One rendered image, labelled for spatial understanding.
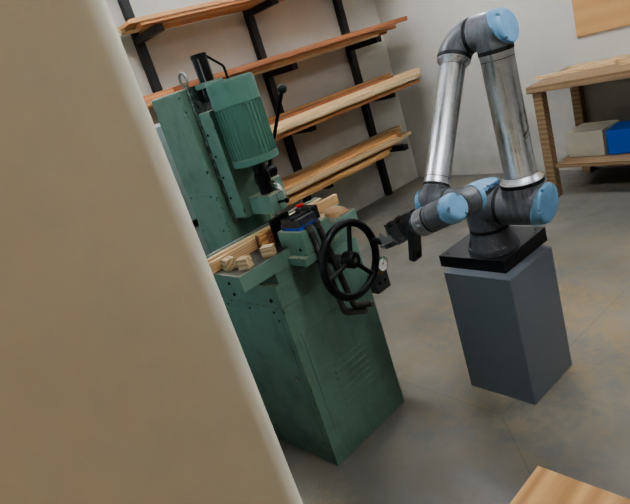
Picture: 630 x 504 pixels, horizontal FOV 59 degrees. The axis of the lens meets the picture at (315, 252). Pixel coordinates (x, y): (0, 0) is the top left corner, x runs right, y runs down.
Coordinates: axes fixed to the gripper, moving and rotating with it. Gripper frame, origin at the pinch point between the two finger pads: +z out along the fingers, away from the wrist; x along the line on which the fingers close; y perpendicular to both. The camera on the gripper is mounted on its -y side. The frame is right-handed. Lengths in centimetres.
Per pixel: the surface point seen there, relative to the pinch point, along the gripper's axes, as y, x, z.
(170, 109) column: 85, 22, 40
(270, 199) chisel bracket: 35.7, 14.6, 24.4
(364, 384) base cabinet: -47, 9, 43
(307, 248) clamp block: 13.6, 21.7, 10.2
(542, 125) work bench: -3, -258, 70
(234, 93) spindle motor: 72, 16, 8
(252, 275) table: 15.4, 40.3, 19.7
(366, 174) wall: 37, -262, 255
